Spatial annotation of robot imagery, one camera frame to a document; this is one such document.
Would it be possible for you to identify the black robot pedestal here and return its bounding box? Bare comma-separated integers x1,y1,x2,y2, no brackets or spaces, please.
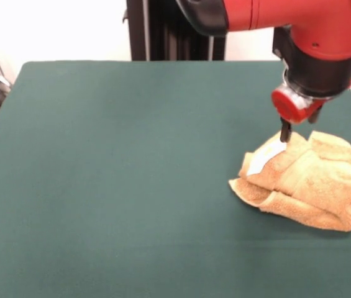
121,0,226,61

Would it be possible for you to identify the dark green table cloth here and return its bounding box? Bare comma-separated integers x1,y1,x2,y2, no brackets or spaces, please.
0,60,351,298

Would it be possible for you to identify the tan terry towel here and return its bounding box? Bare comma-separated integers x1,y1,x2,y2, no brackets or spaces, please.
227,130,351,232

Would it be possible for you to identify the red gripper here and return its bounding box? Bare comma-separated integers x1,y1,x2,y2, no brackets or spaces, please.
271,88,327,143

